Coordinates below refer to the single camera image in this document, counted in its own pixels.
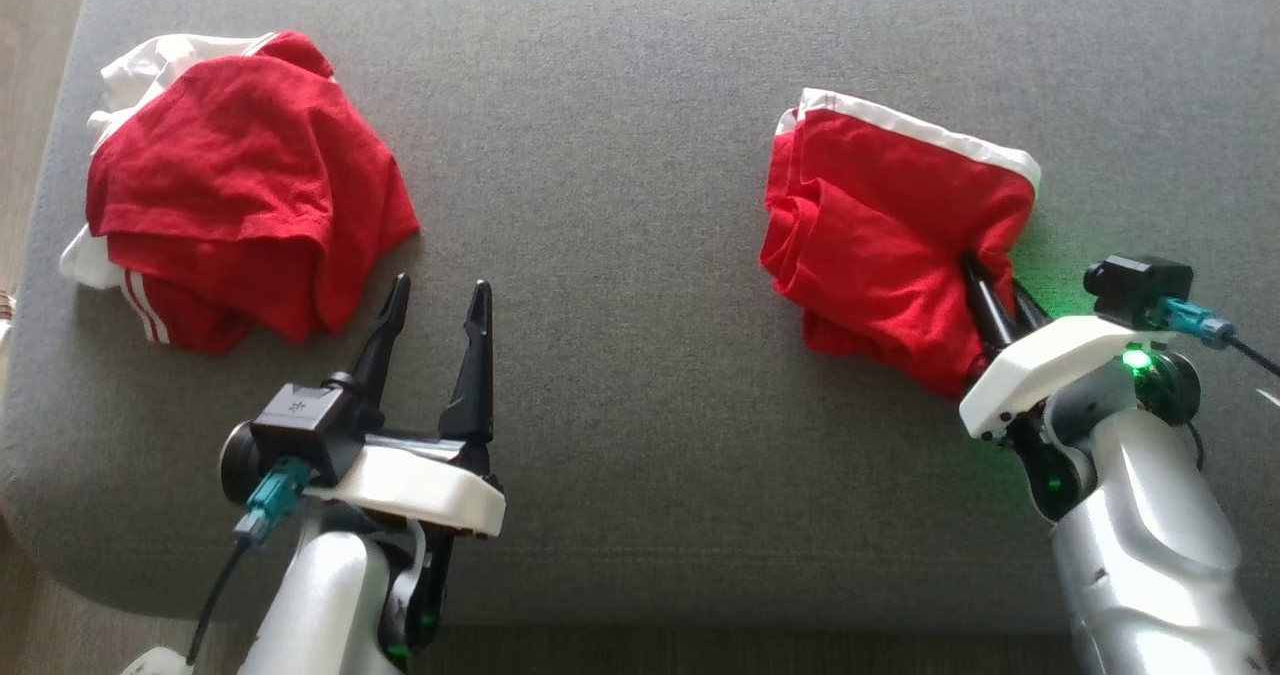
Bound red white basketball jersey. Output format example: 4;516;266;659
58;29;422;355

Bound white cable tag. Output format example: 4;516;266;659
120;645;193;675

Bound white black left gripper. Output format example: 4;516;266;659
303;273;507;539

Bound black cable with teal plug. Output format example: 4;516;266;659
184;455;317;668
1150;297;1280;381

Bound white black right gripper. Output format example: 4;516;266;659
957;251;1173;444

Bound grey fabric sofa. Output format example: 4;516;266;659
0;0;1280;638

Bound red shorts with white waistband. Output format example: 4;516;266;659
757;87;1042;402

